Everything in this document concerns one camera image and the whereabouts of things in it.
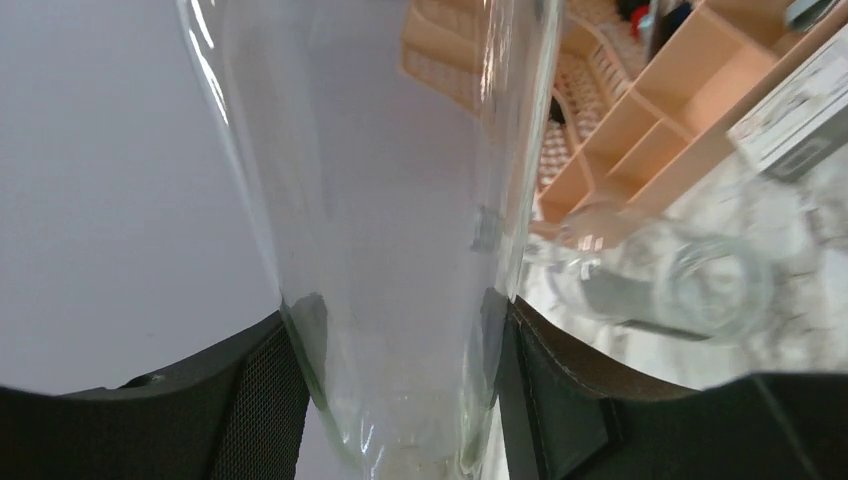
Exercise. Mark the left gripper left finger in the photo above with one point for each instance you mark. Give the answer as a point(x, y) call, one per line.
point(235, 410)

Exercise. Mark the clear bottle silver cap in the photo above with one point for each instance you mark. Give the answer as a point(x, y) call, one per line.
point(657, 277)

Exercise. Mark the small white box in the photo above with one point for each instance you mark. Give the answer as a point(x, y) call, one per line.
point(801, 121)

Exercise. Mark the orange plastic file organizer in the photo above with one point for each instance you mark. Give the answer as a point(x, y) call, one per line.
point(645, 118)

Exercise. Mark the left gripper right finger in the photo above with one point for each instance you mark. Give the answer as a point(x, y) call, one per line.
point(570, 412)

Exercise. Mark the clear glass bottle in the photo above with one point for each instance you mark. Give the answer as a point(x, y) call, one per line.
point(388, 153)

